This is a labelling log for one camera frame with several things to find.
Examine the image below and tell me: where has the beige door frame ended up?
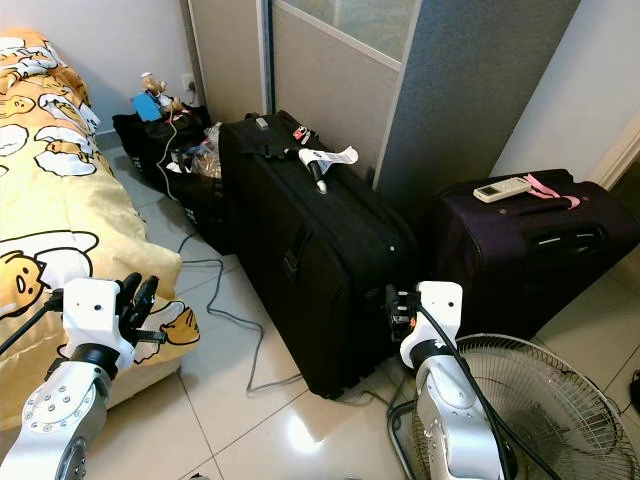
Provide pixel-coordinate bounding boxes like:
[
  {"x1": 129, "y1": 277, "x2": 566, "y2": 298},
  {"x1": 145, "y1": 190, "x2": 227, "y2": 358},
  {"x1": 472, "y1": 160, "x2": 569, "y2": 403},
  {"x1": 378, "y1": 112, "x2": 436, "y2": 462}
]
[{"x1": 588, "y1": 112, "x2": 640, "y2": 193}]

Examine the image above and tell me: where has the large black suitcase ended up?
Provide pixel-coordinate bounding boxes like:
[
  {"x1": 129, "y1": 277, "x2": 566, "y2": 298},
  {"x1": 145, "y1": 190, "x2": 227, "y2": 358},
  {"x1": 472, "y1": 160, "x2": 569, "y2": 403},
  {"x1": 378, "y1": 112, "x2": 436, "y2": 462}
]
[{"x1": 218, "y1": 109, "x2": 423, "y2": 402}]

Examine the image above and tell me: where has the pink luggage ribbon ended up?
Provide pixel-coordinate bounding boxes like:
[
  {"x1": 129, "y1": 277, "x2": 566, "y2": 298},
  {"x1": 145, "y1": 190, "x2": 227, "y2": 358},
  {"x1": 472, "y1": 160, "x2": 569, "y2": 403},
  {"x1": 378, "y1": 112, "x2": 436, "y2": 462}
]
[{"x1": 524, "y1": 174, "x2": 584, "y2": 210}]

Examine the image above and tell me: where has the white paper luggage tag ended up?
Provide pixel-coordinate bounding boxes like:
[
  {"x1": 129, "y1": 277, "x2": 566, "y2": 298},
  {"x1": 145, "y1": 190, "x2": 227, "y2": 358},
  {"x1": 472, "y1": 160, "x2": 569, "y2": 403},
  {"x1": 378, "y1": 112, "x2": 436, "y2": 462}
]
[{"x1": 297, "y1": 145, "x2": 360, "y2": 172}]

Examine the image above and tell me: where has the thin white cable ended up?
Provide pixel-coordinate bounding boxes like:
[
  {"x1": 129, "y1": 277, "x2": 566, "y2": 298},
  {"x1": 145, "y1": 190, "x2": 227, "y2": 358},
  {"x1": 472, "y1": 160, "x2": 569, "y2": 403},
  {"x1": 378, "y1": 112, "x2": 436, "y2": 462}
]
[{"x1": 154, "y1": 100, "x2": 183, "y2": 198}]

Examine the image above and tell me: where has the clear plastic snack bag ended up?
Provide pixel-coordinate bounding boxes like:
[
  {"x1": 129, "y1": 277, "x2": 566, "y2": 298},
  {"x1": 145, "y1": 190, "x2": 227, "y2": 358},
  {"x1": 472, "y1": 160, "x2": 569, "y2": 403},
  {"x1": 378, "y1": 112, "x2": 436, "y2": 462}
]
[{"x1": 194, "y1": 124, "x2": 225, "y2": 182}]

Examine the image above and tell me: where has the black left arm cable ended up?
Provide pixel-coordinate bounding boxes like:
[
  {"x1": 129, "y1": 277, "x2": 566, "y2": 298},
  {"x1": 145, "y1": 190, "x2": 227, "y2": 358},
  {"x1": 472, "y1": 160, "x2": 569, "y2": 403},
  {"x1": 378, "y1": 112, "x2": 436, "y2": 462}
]
[{"x1": 0, "y1": 294, "x2": 67, "y2": 357}]

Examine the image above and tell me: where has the wide black fabric bag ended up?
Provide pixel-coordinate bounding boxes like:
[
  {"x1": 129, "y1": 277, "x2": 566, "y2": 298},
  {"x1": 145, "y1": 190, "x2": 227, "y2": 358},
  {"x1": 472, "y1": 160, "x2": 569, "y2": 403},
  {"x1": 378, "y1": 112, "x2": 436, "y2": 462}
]
[{"x1": 112, "y1": 104, "x2": 211, "y2": 193}]

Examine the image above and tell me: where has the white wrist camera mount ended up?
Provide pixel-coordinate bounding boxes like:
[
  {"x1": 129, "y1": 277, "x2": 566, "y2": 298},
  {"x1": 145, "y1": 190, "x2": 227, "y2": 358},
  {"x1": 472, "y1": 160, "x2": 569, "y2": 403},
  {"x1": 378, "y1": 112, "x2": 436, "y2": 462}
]
[
  {"x1": 62, "y1": 278, "x2": 137, "y2": 373},
  {"x1": 400, "y1": 281, "x2": 464, "y2": 369}
]

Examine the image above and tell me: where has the beige wardrobe panel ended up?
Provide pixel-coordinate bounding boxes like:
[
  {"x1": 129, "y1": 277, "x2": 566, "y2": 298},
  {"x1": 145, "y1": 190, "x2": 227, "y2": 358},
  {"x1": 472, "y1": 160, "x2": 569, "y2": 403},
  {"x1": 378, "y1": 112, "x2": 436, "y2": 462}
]
[{"x1": 187, "y1": 0, "x2": 273, "y2": 125}]

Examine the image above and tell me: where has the electric fan with wire grille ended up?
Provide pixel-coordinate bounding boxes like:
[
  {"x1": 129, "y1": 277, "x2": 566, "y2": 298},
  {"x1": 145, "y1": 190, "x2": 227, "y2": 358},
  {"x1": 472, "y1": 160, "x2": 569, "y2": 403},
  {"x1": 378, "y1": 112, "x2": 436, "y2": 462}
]
[{"x1": 388, "y1": 333, "x2": 640, "y2": 480}]

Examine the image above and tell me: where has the brown plush toy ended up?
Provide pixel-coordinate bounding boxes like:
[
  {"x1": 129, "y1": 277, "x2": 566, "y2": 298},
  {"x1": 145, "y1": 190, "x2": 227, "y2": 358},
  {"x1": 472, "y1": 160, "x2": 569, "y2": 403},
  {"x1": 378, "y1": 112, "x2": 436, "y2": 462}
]
[{"x1": 139, "y1": 71, "x2": 174, "y2": 102}]

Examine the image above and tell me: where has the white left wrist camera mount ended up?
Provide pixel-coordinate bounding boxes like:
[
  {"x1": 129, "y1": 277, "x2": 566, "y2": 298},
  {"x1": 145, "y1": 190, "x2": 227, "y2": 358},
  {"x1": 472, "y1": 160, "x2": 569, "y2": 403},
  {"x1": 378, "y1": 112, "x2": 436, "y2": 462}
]
[{"x1": 62, "y1": 278, "x2": 137, "y2": 373}]

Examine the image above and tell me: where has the white remote control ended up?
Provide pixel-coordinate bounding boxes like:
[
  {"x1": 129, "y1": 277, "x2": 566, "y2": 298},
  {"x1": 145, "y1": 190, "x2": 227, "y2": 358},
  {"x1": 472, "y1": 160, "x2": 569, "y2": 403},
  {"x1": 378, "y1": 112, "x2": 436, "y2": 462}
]
[{"x1": 473, "y1": 176, "x2": 534, "y2": 205}]

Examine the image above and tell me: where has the dark grey door panel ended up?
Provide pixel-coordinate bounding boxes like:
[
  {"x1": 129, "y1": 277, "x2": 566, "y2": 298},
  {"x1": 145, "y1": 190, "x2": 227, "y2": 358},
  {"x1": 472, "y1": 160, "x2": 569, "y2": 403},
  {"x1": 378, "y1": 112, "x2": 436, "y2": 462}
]
[{"x1": 371, "y1": 0, "x2": 584, "y2": 207}]

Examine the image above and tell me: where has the blue box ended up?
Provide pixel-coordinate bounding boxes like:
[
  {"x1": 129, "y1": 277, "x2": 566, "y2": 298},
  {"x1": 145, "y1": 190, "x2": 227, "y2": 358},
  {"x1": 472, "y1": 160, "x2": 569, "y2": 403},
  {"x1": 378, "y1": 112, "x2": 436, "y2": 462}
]
[{"x1": 131, "y1": 91, "x2": 162, "y2": 124}]

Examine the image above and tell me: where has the dark purple suitcase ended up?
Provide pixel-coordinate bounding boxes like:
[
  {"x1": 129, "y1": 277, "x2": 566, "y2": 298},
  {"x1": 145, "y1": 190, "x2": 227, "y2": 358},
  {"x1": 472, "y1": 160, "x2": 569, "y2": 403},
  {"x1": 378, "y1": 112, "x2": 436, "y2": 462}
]
[{"x1": 418, "y1": 168, "x2": 640, "y2": 343}]

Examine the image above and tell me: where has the tall black fabric bag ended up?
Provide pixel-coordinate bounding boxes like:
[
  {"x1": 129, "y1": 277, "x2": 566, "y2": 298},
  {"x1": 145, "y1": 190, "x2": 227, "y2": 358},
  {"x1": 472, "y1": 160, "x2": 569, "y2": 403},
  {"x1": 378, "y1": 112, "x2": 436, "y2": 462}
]
[{"x1": 164, "y1": 124, "x2": 227, "y2": 255}]

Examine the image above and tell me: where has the grey floor cable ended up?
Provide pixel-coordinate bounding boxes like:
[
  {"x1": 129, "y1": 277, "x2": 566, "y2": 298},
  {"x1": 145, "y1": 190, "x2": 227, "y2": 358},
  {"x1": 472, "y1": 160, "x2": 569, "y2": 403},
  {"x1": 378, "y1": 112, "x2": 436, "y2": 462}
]
[{"x1": 174, "y1": 234, "x2": 307, "y2": 397}]

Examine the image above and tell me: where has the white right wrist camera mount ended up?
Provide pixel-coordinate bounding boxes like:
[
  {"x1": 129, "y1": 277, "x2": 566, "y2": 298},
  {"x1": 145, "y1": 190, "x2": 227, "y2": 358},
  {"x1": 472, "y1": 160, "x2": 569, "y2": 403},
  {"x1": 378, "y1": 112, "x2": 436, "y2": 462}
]
[{"x1": 400, "y1": 281, "x2": 464, "y2": 369}]

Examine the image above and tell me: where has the yellow cartoon print blanket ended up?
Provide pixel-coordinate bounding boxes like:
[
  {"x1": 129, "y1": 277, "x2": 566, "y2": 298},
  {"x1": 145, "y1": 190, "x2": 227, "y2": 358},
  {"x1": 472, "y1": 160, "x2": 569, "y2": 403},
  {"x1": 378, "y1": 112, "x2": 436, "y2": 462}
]
[{"x1": 0, "y1": 30, "x2": 203, "y2": 431}]

